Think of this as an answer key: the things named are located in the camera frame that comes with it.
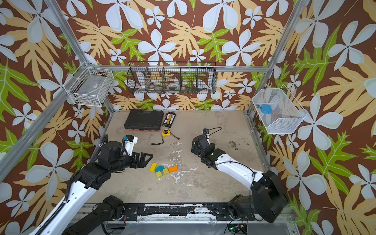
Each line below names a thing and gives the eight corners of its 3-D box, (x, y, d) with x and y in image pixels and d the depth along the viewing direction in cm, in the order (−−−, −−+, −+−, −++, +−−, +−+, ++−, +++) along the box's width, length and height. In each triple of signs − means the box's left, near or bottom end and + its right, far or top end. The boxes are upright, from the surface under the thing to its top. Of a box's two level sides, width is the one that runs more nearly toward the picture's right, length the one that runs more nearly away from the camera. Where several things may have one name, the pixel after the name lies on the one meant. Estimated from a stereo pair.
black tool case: (125, 132, 108) (123, 128, 104) (131, 112, 120) (129, 108, 117) (161, 132, 108) (160, 128, 104) (163, 113, 121) (163, 109, 117)
